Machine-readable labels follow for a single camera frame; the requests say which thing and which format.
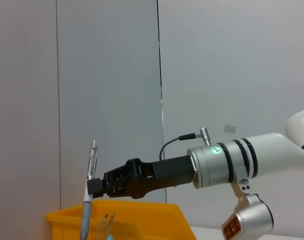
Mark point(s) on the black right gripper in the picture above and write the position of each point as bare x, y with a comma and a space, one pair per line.
162, 175

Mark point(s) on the white silver ballpoint pen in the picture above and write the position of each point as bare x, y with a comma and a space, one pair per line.
88, 200

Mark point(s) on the transparent plastic ruler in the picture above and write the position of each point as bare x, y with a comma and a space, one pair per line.
107, 225

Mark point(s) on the yellow plastic storage bin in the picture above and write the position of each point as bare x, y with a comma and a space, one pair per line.
142, 217

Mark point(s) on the grey tape patch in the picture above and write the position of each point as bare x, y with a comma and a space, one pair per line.
230, 128

